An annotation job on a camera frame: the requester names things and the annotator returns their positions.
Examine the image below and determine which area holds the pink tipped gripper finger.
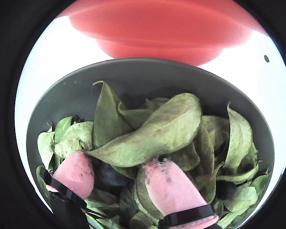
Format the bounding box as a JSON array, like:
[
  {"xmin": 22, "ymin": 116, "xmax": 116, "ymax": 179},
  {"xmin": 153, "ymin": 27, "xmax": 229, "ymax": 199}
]
[
  {"xmin": 143, "ymin": 159, "xmax": 219, "ymax": 229},
  {"xmin": 39, "ymin": 150, "xmax": 95, "ymax": 229}
]

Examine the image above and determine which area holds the dark blueberry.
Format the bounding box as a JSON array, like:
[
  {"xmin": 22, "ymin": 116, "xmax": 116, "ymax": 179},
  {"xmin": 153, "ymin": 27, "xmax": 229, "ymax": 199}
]
[
  {"xmin": 216, "ymin": 182, "xmax": 238, "ymax": 200},
  {"xmin": 95, "ymin": 162, "xmax": 132, "ymax": 188}
]

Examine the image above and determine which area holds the pile of green leaves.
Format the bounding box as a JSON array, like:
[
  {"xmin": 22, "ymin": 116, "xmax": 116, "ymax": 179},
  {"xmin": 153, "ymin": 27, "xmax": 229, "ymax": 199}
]
[{"xmin": 35, "ymin": 80, "xmax": 270, "ymax": 229}]

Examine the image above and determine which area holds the dark grey round bowl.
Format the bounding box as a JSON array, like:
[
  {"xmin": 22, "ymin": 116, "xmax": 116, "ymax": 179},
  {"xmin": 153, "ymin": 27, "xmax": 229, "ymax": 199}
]
[{"xmin": 25, "ymin": 58, "xmax": 276, "ymax": 229}]

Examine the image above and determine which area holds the red collapsible silicone cup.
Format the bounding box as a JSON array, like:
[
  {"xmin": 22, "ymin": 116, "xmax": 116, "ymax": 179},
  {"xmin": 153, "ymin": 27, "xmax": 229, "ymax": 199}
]
[{"xmin": 54, "ymin": 0, "xmax": 269, "ymax": 66}]

